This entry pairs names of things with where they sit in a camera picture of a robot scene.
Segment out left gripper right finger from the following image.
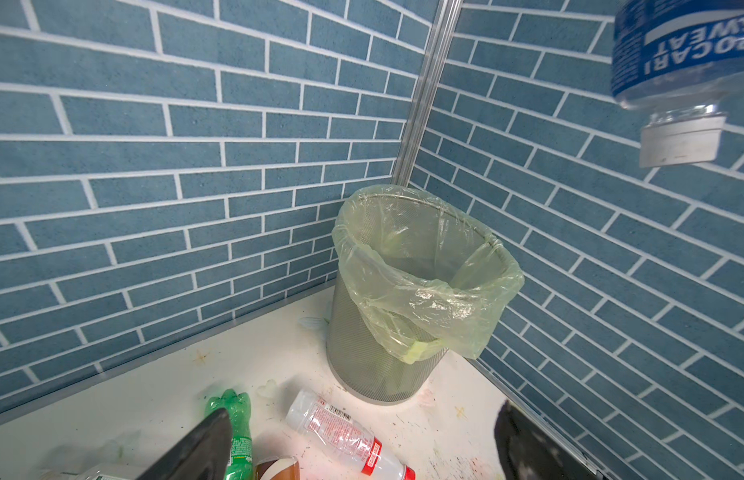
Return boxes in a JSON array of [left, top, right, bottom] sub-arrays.
[[494, 401, 600, 480]]

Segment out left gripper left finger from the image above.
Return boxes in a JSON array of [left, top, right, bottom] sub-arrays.
[[138, 408, 233, 480]]

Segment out blue label Pocari bottle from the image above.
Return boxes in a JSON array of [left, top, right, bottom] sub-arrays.
[[611, 0, 744, 168]]

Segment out grey mesh waste bin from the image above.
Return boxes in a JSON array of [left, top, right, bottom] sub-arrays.
[[327, 279, 446, 405]]

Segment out green plastic bin liner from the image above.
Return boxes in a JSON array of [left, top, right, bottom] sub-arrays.
[[332, 185, 525, 364]]

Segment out green Sprite bottle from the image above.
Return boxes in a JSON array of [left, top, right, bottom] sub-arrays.
[[205, 389, 255, 480]]

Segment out brown coffee bottle upper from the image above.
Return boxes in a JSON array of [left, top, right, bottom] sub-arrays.
[[256, 456, 301, 480]]

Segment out clear square white-label bottle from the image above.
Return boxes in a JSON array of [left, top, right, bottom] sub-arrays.
[[32, 464, 146, 480]]

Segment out pink label red cap bottle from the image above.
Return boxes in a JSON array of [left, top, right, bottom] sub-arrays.
[[286, 389, 417, 480]]

